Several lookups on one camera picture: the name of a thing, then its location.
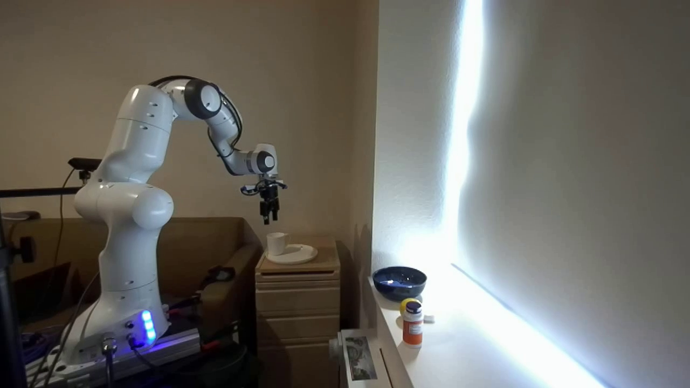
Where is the white windowsill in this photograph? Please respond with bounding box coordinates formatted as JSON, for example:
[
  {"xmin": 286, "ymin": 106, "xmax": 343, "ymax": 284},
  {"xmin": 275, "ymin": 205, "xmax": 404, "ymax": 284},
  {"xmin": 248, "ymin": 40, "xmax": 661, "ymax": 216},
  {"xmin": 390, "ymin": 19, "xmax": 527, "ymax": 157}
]
[{"xmin": 370, "ymin": 261, "xmax": 612, "ymax": 388}]

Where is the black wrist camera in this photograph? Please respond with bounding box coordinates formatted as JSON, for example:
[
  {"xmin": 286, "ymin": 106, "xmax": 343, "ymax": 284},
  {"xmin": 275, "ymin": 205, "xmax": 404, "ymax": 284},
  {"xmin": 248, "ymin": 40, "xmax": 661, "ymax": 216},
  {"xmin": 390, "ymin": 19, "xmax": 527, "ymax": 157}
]
[{"xmin": 240, "ymin": 178, "xmax": 290, "ymax": 198}]

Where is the white round plate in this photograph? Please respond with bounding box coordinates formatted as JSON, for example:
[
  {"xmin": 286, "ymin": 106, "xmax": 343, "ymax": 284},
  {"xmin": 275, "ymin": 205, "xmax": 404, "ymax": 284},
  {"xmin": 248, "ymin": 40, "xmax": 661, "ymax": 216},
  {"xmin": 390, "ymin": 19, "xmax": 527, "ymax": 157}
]
[{"xmin": 264, "ymin": 241, "xmax": 320, "ymax": 264}]

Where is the orange bottle with white cap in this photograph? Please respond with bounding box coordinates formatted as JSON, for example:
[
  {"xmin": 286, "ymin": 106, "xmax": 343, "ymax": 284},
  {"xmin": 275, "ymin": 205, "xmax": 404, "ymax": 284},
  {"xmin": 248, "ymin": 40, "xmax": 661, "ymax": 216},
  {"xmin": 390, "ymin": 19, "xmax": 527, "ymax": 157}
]
[{"xmin": 401, "ymin": 303, "xmax": 428, "ymax": 346}]

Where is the black robot table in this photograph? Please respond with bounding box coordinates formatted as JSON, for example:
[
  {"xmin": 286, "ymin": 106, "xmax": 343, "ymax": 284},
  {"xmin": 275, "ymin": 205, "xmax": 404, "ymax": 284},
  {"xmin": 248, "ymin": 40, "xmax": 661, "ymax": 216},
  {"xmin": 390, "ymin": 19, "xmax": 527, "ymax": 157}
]
[{"xmin": 19, "ymin": 337, "xmax": 255, "ymax": 388}]

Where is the black stand with pole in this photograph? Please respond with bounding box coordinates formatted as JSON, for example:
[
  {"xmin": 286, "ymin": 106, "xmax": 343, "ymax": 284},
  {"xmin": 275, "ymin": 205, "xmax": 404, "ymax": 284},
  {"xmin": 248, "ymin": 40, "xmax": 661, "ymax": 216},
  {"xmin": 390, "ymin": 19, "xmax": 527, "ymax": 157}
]
[{"xmin": 0, "ymin": 185, "xmax": 86, "ymax": 388}]

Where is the aluminium mounting rail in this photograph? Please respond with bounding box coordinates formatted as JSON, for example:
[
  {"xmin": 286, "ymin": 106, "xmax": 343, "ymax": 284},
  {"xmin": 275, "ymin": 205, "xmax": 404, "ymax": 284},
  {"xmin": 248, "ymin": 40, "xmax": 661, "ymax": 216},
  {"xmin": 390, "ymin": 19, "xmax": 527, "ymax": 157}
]
[{"xmin": 26, "ymin": 325, "xmax": 205, "ymax": 388}]

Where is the light wooden nightstand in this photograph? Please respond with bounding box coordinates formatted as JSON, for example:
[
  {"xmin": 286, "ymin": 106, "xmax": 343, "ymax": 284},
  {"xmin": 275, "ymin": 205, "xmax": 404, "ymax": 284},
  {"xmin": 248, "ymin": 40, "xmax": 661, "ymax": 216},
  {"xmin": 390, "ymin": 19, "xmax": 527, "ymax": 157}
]
[{"xmin": 253, "ymin": 240, "xmax": 343, "ymax": 388}]

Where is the white window blind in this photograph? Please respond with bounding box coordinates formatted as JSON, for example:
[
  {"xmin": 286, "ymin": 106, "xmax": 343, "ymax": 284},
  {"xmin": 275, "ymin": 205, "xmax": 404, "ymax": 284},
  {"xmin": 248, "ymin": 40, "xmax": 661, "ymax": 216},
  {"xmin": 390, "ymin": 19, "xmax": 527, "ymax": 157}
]
[{"xmin": 450, "ymin": 0, "xmax": 690, "ymax": 388}]

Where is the dark blue bowl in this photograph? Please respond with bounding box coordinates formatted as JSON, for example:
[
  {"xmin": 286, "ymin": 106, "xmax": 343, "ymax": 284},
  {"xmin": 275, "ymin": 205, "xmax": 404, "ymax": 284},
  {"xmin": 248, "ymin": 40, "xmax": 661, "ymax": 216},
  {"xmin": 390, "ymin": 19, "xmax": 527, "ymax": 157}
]
[{"xmin": 372, "ymin": 264, "xmax": 429, "ymax": 303}]

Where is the black camera on stand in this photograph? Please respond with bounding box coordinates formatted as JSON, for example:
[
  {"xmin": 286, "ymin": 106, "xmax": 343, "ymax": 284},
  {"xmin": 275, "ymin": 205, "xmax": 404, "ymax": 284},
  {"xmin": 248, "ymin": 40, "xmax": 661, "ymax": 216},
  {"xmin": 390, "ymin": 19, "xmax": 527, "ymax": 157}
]
[{"xmin": 68, "ymin": 156, "xmax": 105, "ymax": 184}]

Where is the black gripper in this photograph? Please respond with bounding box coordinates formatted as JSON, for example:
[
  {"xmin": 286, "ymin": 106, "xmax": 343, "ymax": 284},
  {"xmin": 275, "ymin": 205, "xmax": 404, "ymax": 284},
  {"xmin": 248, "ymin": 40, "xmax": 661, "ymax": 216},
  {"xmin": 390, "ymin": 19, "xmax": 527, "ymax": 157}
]
[{"xmin": 255, "ymin": 175, "xmax": 286, "ymax": 226}]

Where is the white mug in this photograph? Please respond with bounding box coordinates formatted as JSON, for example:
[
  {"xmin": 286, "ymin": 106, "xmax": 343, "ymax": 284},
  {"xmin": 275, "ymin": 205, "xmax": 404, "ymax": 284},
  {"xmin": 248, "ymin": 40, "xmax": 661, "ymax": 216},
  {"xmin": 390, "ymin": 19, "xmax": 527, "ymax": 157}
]
[{"xmin": 266, "ymin": 230, "xmax": 290, "ymax": 259}]

